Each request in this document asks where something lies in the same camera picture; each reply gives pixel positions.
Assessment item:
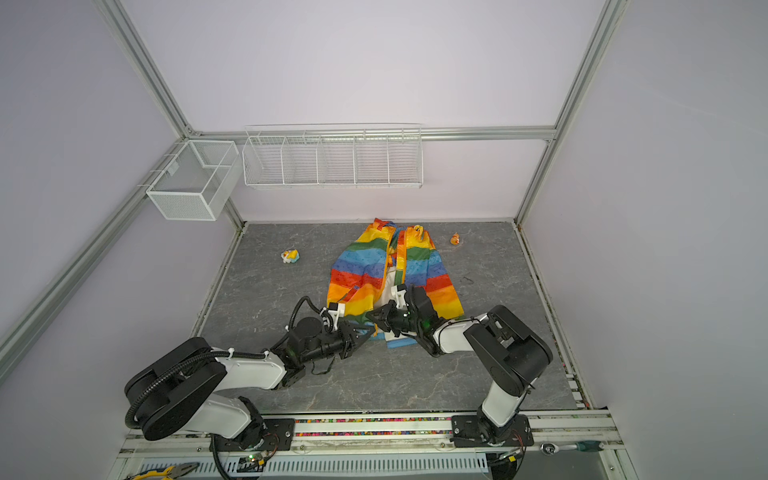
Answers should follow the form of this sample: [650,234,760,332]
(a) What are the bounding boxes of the yellow white small toy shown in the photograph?
[281,249,300,264]

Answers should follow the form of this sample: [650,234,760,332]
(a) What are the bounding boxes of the white slotted cable duct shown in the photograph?
[139,453,490,478]

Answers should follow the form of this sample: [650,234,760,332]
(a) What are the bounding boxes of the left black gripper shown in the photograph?
[302,320,376,366]

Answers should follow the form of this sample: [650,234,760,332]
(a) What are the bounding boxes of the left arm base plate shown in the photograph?
[214,417,296,453]

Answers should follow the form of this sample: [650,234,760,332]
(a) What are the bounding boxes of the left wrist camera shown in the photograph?
[320,302,346,331]

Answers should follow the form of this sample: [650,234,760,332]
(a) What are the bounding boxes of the rainbow striped jacket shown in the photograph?
[326,219,465,343]

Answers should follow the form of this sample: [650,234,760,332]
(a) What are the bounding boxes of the white mesh box basket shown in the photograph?
[147,140,243,221]

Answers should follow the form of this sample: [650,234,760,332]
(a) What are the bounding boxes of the green handled ratchet tool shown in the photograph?
[539,440,604,456]

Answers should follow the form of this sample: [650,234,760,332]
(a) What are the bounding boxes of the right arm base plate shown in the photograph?
[451,414,534,448]

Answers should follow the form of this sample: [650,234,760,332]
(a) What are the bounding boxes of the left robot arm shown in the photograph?
[124,305,375,450]

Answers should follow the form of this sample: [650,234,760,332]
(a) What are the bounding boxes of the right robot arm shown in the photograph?
[364,287,553,449]

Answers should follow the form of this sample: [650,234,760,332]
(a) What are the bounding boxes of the white wire shelf basket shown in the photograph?
[241,123,424,188]

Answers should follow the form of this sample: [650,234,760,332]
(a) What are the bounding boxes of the yellow handled pliers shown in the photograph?
[127,462,200,480]

